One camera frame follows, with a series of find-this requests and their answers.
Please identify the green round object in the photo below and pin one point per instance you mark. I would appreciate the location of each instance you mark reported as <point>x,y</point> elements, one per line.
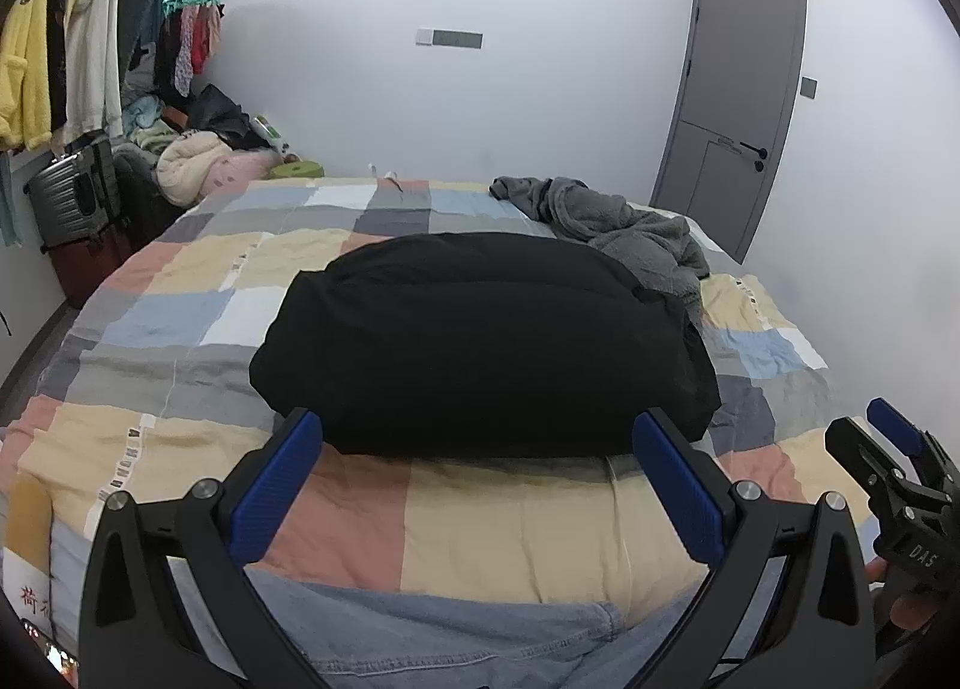
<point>296,169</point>

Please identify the small grey wall switch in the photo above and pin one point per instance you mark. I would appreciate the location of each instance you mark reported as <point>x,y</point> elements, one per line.
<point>808,87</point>

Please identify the grey ribbed suitcase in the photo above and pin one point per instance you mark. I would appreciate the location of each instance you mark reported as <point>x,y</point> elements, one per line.
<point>71,197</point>

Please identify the black zip jacket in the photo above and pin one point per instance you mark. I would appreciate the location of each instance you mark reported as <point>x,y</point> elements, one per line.
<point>480,344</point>

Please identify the person's blue jeans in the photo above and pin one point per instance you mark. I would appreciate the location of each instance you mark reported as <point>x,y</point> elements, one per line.
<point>450,636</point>

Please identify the light teal hanging cloth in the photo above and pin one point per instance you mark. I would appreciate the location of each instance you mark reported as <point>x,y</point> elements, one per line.
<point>7,201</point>

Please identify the hanging small colourful clothes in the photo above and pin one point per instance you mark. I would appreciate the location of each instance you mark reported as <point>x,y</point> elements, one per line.
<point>191,47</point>

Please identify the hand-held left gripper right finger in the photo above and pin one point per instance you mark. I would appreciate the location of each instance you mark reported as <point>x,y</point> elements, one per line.
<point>679,486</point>

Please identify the pink pillow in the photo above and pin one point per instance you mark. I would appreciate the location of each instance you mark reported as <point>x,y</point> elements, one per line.
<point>244,171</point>

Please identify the teal round clothes hanger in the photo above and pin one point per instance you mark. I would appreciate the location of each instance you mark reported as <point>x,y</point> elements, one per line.
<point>191,0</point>

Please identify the dark red suitcase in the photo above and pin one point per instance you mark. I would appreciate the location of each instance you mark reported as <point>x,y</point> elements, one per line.
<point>90,269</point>

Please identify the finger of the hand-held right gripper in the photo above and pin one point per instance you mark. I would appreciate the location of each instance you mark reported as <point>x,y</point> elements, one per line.
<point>896,426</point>
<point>862,453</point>

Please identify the grey fleece garment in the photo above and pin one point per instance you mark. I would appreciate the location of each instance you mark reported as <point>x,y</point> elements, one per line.
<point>615,224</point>

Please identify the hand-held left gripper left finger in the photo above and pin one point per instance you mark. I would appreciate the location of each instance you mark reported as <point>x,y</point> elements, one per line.
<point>274,486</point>

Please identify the yellow hanging garment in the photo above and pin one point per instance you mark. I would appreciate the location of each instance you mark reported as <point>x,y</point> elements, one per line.
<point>26,74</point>

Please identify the black bag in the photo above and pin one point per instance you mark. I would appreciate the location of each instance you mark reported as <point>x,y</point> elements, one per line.
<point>217,110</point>

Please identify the white bottle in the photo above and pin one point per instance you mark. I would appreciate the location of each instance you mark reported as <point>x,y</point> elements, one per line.
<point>268,134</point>

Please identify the long wall switch panel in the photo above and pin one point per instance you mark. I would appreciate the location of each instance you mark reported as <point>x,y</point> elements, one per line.
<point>454,38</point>

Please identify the patchwork checked bed sheet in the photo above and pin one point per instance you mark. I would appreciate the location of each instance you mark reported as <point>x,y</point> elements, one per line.
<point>150,374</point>

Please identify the pile of light blue clothes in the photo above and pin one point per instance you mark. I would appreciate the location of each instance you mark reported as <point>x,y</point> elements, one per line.
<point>146,119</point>

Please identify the grey door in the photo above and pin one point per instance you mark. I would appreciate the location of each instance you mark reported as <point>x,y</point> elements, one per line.
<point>739,89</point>

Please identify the person's right hand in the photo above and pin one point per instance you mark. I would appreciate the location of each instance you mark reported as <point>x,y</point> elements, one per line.
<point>907,606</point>

